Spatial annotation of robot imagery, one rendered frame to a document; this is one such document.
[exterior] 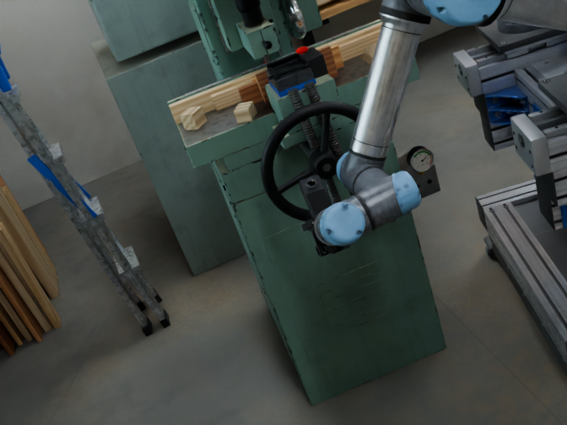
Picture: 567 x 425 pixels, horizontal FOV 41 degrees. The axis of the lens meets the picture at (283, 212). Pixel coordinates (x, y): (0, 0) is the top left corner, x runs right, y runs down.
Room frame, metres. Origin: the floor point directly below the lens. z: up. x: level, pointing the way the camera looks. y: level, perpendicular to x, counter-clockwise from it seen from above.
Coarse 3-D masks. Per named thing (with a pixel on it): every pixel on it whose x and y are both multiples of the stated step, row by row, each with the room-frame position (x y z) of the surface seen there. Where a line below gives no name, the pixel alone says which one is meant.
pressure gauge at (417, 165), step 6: (414, 150) 1.67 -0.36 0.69; (420, 150) 1.66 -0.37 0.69; (426, 150) 1.66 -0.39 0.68; (408, 156) 1.67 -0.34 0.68; (414, 156) 1.66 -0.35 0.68; (420, 156) 1.66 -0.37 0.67; (432, 156) 1.66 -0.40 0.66; (408, 162) 1.67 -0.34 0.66; (414, 162) 1.66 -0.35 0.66; (420, 162) 1.66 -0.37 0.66; (426, 162) 1.66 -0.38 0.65; (432, 162) 1.66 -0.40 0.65; (414, 168) 1.66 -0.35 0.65; (420, 168) 1.66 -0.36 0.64; (426, 168) 1.66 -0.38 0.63; (420, 174) 1.68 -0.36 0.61
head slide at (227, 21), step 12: (216, 0) 1.94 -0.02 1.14; (228, 0) 1.94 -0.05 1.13; (264, 0) 1.95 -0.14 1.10; (216, 12) 1.96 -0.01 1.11; (228, 12) 1.94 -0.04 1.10; (264, 12) 1.95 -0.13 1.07; (228, 24) 1.94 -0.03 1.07; (276, 24) 1.95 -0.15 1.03; (228, 36) 1.94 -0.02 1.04; (240, 48) 1.94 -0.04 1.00
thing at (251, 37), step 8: (240, 24) 1.91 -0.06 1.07; (264, 24) 1.83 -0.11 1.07; (272, 24) 1.82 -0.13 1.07; (240, 32) 1.90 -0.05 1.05; (248, 32) 1.82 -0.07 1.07; (256, 32) 1.81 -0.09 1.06; (264, 32) 1.81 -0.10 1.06; (272, 32) 1.81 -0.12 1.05; (248, 40) 1.81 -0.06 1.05; (256, 40) 1.81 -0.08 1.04; (272, 40) 1.81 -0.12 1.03; (248, 48) 1.86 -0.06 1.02; (256, 48) 1.81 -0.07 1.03; (264, 48) 1.81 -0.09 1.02; (272, 48) 1.81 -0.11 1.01; (280, 48) 1.82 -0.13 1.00; (256, 56) 1.81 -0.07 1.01; (264, 56) 1.85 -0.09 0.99
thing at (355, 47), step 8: (376, 32) 1.88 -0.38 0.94; (352, 40) 1.88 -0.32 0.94; (360, 40) 1.87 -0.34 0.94; (368, 40) 1.88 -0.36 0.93; (376, 40) 1.88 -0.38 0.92; (344, 48) 1.87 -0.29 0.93; (352, 48) 1.87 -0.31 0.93; (360, 48) 1.87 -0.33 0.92; (344, 56) 1.87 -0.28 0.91; (352, 56) 1.87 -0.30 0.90; (248, 80) 1.86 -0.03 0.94; (232, 88) 1.85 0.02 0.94; (216, 96) 1.84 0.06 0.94; (224, 96) 1.84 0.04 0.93; (232, 96) 1.84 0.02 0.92; (216, 104) 1.84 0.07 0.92; (224, 104) 1.84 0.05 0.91; (232, 104) 1.84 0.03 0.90
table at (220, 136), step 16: (352, 64) 1.83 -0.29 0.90; (368, 64) 1.79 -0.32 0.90; (416, 64) 1.73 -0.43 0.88; (336, 80) 1.76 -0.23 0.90; (352, 80) 1.72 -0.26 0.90; (352, 96) 1.71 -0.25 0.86; (208, 112) 1.85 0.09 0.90; (224, 112) 1.81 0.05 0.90; (272, 112) 1.70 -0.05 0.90; (208, 128) 1.74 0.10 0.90; (224, 128) 1.70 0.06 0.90; (240, 128) 1.68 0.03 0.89; (256, 128) 1.69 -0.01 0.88; (272, 128) 1.69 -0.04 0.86; (320, 128) 1.61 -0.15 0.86; (336, 128) 1.61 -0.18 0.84; (192, 144) 1.67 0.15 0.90; (208, 144) 1.68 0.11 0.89; (224, 144) 1.68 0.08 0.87; (240, 144) 1.68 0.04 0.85; (288, 144) 1.60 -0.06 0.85; (192, 160) 1.67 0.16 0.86; (208, 160) 1.68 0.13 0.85
